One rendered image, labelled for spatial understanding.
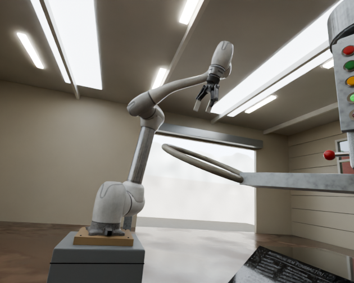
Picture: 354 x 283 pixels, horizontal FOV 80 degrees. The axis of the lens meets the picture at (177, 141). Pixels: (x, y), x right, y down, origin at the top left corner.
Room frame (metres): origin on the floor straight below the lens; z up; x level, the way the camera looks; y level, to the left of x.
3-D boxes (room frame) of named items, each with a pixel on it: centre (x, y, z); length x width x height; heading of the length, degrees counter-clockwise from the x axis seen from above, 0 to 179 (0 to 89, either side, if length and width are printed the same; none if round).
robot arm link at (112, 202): (1.26, 0.34, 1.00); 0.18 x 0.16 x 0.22; 159
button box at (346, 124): (0.55, -0.50, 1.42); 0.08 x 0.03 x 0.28; 45
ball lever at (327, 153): (0.62, -0.49, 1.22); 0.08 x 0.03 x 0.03; 45
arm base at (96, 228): (1.23, 0.34, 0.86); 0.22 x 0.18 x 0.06; 26
